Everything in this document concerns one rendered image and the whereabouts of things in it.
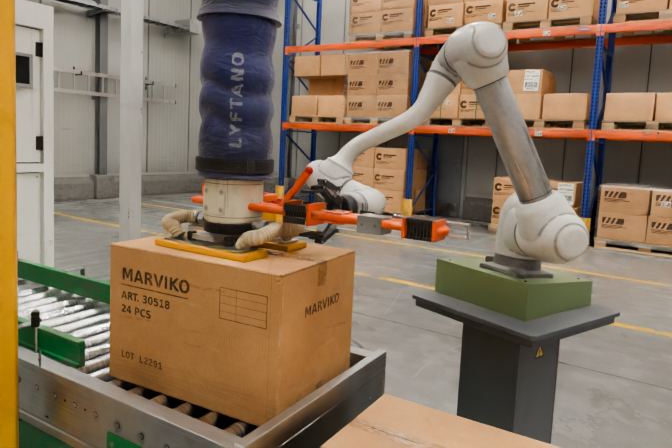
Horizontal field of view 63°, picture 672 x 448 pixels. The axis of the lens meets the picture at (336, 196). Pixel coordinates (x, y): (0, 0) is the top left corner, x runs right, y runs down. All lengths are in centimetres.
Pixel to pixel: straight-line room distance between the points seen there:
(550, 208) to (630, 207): 660
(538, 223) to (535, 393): 63
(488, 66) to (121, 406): 133
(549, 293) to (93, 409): 138
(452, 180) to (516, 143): 860
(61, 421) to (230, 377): 54
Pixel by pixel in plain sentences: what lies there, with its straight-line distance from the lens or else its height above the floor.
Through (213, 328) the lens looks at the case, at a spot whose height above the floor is 77.
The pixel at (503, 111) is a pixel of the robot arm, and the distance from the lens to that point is 168.
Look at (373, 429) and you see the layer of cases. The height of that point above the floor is 54.
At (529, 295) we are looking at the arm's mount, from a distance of 182.
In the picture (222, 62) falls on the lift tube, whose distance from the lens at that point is 156.
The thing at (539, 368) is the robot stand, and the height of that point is 55.
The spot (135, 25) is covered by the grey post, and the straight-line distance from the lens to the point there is 462.
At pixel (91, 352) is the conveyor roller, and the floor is 54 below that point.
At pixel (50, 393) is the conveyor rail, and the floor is 53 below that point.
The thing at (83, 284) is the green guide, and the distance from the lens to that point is 264.
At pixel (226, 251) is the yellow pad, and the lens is 151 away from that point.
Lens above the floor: 127
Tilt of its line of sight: 6 degrees down
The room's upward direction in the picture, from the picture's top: 3 degrees clockwise
